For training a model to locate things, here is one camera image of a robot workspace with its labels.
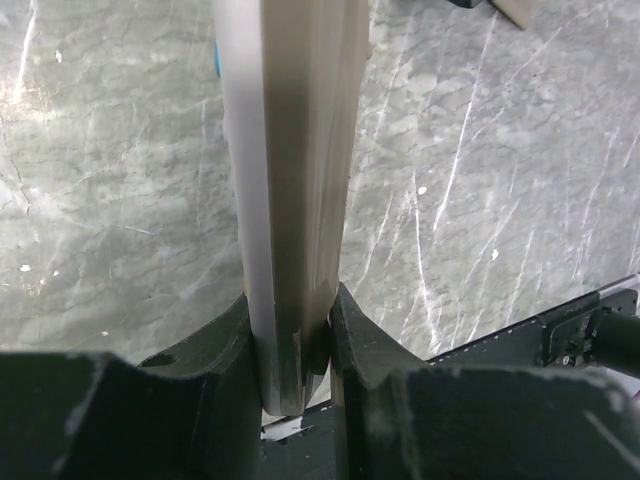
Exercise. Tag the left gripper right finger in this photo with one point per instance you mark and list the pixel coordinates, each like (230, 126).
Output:
(475, 420)

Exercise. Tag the beige battery cover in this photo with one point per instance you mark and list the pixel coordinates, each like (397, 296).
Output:
(519, 12)

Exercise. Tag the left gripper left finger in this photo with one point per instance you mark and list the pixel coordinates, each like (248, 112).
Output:
(192, 411)

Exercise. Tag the white remote control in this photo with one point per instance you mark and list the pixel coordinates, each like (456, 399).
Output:
(291, 75)

